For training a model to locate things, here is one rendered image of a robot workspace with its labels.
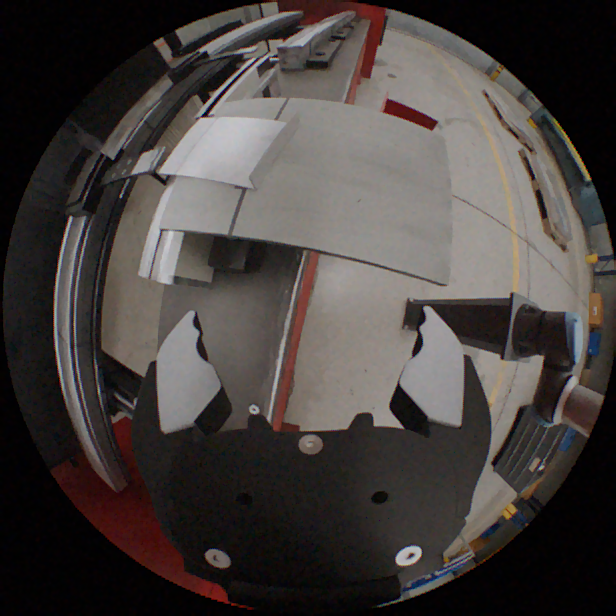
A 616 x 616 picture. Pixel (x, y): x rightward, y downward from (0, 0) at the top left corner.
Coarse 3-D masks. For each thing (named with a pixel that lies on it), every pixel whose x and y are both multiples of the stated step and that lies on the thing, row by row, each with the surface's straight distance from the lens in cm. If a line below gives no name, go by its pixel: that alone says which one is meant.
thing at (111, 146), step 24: (144, 48) 23; (120, 72) 21; (144, 72) 23; (168, 72) 25; (96, 96) 20; (120, 96) 21; (144, 96) 23; (72, 120) 18; (96, 120) 19; (120, 120) 20; (96, 144) 19; (120, 144) 21
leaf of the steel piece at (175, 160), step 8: (200, 120) 29; (208, 120) 28; (192, 128) 29; (200, 128) 28; (208, 128) 27; (184, 136) 28; (192, 136) 27; (200, 136) 26; (184, 144) 27; (192, 144) 26; (176, 152) 27; (184, 152) 26; (168, 160) 27; (176, 160) 26; (168, 168) 26; (176, 168) 25
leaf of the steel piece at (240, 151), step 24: (216, 120) 28; (240, 120) 26; (264, 120) 24; (216, 144) 24; (240, 144) 22; (264, 144) 21; (192, 168) 23; (216, 168) 21; (240, 168) 20; (264, 168) 19
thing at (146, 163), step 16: (96, 160) 41; (112, 160) 42; (128, 160) 35; (144, 160) 31; (160, 160) 29; (80, 176) 46; (96, 176) 40; (112, 176) 36; (128, 176) 32; (80, 192) 40; (96, 192) 40; (80, 208) 39; (96, 208) 40
